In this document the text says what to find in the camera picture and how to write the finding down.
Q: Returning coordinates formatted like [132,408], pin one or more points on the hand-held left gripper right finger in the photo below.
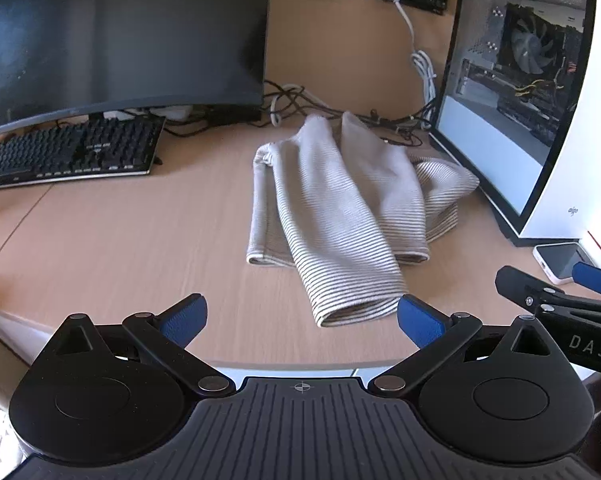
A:
[420,325]

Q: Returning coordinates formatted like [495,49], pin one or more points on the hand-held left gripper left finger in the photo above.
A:
[180,322]

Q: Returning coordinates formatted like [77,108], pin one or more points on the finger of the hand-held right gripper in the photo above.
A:
[597,280]
[512,281]

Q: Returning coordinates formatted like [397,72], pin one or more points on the striped knit garment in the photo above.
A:
[330,200]

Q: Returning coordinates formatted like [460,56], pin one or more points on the white cased phone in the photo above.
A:
[560,260]

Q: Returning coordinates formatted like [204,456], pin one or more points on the white computer case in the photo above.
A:
[580,160]

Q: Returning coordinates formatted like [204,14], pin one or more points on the black keyboard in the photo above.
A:
[70,152]

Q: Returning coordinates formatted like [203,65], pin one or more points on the black monitor stand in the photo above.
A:
[230,114]

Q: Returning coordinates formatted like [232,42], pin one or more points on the black computer monitor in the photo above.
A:
[120,35]

